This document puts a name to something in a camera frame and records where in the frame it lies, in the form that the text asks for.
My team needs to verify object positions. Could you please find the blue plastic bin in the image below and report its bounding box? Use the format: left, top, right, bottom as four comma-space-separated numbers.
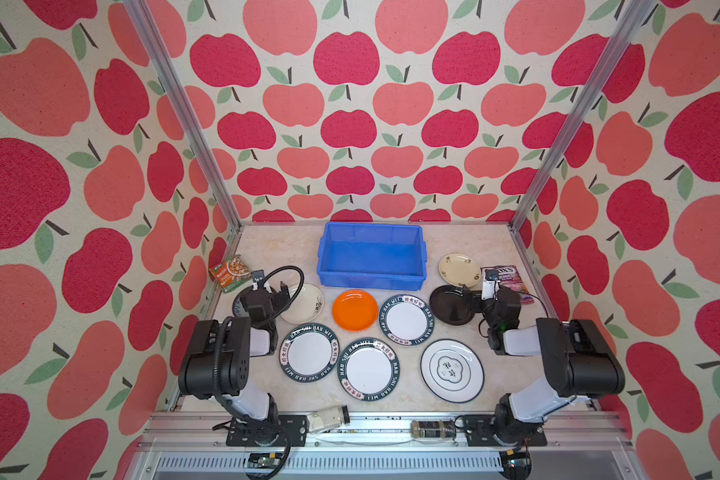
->
317, 222, 428, 291

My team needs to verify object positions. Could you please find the orange plate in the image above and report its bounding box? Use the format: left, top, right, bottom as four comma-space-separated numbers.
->
332, 289, 379, 332

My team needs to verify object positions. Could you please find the grey-green patterned plate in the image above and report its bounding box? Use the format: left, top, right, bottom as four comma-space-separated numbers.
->
232, 295, 247, 318

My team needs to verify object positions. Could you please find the purple candy bag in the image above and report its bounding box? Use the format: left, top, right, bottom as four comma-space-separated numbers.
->
481, 265, 528, 294

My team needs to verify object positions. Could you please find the black plate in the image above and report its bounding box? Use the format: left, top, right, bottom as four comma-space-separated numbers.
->
429, 285, 475, 326

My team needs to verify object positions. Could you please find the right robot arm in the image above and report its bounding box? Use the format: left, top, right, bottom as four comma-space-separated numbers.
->
480, 287, 625, 444

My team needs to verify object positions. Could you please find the beige connector box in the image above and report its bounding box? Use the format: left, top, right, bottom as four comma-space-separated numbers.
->
307, 405, 350, 434

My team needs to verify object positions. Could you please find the green-rim hao wei plate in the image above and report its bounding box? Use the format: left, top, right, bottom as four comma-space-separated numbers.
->
278, 323, 340, 383
378, 294, 435, 346
337, 337, 401, 402

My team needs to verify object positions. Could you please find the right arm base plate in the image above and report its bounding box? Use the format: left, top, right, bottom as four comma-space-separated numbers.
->
457, 415, 548, 447

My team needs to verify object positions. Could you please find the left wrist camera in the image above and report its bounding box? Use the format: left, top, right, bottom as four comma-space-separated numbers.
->
251, 270, 265, 284

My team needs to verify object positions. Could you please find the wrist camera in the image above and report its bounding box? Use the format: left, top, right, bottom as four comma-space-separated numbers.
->
481, 268, 500, 301
251, 270, 265, 284

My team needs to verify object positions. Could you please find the white plate green cloud outline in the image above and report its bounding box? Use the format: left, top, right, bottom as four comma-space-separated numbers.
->
420, 339, 485, 404

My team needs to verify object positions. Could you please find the small dark electronics module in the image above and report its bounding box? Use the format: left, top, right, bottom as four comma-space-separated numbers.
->
410, 420, 457, 441

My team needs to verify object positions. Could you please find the right aluminium frame post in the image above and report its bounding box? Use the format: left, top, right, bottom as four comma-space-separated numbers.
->
509, 0, 657, 234

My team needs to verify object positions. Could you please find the aluminium frame post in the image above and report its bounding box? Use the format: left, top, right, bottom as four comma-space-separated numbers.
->
509, 0, 657, 234
124, 0, 242, 234

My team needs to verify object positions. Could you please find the plain cream plate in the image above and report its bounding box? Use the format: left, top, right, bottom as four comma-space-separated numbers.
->
281, 283, 325, 325

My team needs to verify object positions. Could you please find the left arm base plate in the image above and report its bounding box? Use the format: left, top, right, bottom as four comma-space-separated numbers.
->
219, 415, 309, 447

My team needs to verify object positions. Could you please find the cream patterned small plate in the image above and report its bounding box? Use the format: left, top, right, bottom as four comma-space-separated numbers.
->
438, 253, 482, 289

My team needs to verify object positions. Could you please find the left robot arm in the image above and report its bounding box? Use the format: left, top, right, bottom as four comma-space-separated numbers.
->
178, 285, 291, 425

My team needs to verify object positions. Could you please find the orange noodle snack packet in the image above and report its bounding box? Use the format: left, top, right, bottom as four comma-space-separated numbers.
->
209, 254, 252, 293

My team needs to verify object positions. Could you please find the front aluminium frame rail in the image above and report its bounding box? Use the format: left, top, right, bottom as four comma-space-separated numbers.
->
120, 411, 647, 479

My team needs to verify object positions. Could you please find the left aluminium frame post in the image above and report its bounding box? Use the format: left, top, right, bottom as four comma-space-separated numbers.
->
124, 0, 242, 234

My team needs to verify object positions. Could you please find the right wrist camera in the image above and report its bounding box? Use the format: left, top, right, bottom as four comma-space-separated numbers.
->
481, 268, 500, 301

